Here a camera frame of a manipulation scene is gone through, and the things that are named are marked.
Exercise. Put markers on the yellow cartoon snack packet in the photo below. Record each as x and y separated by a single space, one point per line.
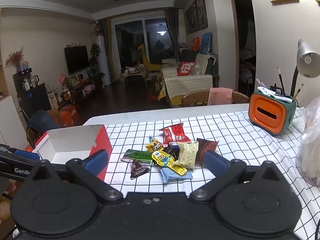
162 158

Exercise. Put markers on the red gift bag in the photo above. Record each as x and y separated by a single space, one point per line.
195 43

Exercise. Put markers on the dark framed wall picture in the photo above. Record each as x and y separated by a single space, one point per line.
193 17
202 11
187 22

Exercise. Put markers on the dark blue jacket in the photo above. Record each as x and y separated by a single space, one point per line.
42 121

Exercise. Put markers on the red and white cardboard box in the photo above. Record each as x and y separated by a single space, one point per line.
72 140

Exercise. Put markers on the orange cardboard box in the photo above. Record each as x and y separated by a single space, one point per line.
69 115

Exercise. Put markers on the yellow giraffe toy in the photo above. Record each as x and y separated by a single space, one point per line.
150 65

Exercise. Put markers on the green potted plant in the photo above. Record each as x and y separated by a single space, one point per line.
95 57

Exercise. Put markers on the brown triangular chocolate packet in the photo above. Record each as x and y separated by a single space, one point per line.
138 170

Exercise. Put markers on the grey pillow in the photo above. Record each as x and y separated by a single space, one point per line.
197 67

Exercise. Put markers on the orange and green tissue box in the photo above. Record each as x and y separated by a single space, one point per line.
270 112

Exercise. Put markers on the orange printed carton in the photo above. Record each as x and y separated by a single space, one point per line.
29 148

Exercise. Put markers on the wooden chair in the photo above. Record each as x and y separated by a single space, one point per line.
195 98
30 136

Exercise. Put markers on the dark television cabinet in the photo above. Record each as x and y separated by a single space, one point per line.
82 90

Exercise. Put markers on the pink plush toy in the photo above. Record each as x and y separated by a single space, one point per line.
89 87

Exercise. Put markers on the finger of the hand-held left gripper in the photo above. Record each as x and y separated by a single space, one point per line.
26 155

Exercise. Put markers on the light blue snack packet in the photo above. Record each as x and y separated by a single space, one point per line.
175 176

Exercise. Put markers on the sofa with cream cover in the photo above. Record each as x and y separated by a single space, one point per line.
185 85

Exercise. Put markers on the white cabinet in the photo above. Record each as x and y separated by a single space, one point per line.
10 120

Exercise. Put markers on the dried flower vase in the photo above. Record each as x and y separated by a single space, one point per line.
15 57

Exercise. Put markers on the small toy figure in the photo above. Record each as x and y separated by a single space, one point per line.
25 65

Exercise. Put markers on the small yellow candy packet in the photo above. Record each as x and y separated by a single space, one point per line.
154 145

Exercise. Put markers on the white standing air conditioner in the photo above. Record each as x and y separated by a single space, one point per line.
103 60

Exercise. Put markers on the red snack packet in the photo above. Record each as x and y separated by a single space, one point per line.
178 132

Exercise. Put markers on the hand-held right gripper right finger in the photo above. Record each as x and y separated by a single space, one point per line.
216 161

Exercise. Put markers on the blue candy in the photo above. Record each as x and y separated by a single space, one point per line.
151 139

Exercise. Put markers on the person's left hand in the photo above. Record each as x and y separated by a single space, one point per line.
6 188

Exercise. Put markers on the glass sliding door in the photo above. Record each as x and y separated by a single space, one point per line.
140 45

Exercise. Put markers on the calligraphy brush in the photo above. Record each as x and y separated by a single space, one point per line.
298 92
280 78

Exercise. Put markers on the white checked tablecloth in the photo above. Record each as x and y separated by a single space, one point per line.
237 142

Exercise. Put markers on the pink towel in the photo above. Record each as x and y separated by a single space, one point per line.
220 96

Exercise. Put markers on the brown curtain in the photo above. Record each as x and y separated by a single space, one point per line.
172 35
110 50

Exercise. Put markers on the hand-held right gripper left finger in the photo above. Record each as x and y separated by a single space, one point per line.
96 160

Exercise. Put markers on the green snack bar packet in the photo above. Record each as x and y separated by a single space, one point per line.
136 155

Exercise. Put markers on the blue cushion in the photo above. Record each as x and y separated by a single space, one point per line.
207 42

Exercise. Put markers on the white marker pen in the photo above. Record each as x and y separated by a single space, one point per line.
275 92

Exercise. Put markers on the shiny brown snack packet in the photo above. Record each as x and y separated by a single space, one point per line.
206 147

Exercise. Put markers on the red toy car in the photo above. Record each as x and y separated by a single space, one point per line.
153 97

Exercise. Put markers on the black television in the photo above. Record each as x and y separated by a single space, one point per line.
77 59

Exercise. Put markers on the wooden coffee table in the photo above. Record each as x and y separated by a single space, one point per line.
132 73

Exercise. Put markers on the black tea bar machine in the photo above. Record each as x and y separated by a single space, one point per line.
32 97

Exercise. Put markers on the translucent plastic bag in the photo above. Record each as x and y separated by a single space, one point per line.
310 150

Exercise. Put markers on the red printed pillow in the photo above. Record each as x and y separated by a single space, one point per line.
186 68

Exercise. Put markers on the cream snack packet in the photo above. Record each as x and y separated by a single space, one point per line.
187 153

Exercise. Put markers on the black snack packet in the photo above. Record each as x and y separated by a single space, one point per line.
171 153

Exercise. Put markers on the silver desk lamp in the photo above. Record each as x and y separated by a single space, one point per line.
307 57

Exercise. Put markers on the pink flower bouquet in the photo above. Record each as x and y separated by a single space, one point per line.
63 80

